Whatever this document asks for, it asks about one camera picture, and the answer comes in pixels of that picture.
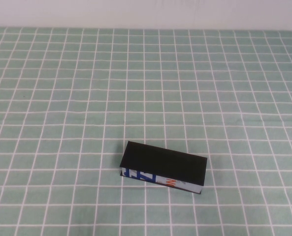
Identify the black printed glasses case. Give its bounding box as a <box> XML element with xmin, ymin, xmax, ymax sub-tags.
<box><xmin>119</xmin><ymin>140</ymin><xmax>208</xmax><ymax>195</ymax></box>

